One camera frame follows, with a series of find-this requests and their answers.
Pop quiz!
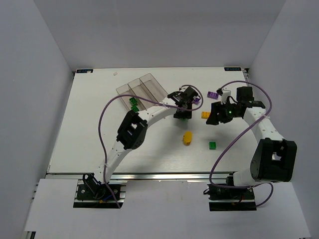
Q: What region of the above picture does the dark label sticker right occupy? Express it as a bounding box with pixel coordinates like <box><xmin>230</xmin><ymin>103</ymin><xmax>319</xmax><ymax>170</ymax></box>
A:
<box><xmin>224</xmin><ymin>67</ymin><xmax>242</xmax><ymax>71</ymax></box>

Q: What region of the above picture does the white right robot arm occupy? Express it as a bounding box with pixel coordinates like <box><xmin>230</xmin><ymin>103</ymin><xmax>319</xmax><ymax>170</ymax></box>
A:
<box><xmin>206</xmin><ymin>87</ymin><xmax>297</xmax><ymax>189</ymax></box>

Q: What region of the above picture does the yellow rectangular lego brick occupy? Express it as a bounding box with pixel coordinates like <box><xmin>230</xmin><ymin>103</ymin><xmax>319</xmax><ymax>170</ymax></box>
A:
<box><xmin>201</xmin><ymin>112</ymin><xmax>210</xmax><ymax>120</ymax></box>

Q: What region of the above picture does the dark label sticker left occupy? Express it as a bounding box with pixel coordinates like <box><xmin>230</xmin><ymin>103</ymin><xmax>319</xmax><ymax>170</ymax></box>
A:
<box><xmin>76</xmin><ymin>69</ymin><xmax>93</xmax><ymax>74</ymax></box>

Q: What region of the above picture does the yellow rounded lego brick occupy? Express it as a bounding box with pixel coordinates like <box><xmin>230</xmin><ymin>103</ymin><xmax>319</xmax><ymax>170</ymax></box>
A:
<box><xmin>182</xmin><ymin>131</ymin><xmax>192</xmax><ymax>146</ymax></box>

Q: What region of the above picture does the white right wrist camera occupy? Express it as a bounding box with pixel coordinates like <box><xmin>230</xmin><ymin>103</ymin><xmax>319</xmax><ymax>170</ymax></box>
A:
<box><xmin>216</xmin><ymin>88</ymin><xmax>231</xmax><ymax>105</ymax></box>

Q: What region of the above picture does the clear right bin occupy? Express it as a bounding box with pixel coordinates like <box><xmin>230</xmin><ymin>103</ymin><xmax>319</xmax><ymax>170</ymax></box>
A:
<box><xmin>140</xmin><ymin>73</ymin><xmax>168</xmax><ymax>102</ymax></box>

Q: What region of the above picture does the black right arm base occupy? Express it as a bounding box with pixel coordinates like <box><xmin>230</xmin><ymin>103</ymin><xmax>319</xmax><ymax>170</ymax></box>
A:
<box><xmin>203</xmin><ymin>184</ymin><xmax>257</xmax><ymax>212</ymax></box>

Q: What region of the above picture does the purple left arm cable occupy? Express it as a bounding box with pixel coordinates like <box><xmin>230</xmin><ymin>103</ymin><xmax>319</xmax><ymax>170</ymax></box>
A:
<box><xmin>99</xmin><ymin>84</ymin><xmax>204</xmax><ymax>209</ymax></box>

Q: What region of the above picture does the aluminium table front rail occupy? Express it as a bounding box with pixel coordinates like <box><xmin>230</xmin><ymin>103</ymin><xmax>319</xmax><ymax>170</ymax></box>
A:
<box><xmin>46</xmin><ymin>172</ymin><xmax>250</xmax><ymax>180</ymax></box>

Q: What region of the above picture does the clear middle bin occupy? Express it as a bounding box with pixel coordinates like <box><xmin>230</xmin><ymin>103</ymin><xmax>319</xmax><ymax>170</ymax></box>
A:
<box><xmin>128</xmin><ymin>78</ymin><xmax>157</xmax><ymax>111</ymax></box>

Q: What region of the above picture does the dark label sticker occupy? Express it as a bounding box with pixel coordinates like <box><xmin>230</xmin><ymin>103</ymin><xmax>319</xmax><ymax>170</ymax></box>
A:
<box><xmin>76</xmin><ymin>69</ymin><xmax>93</xmax><ymax>74</ymax></box>
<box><xmin>224</xmin><ymin>67</ymin><xmax>242</xmax><ymax>71</ymax></box>

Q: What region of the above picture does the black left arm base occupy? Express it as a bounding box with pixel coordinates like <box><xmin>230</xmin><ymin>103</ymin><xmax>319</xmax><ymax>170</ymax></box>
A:
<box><xmin>73</xmin><ymin>173</ymin><xmax>125</xmax><ymax>209</ymax></box>

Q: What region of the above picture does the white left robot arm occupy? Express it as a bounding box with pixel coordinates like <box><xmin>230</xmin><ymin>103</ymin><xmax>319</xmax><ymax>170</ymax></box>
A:
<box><xmin>96</xmin><ymin>84</ymin><xmax>203</xmax><ymax>184</ymax></box>

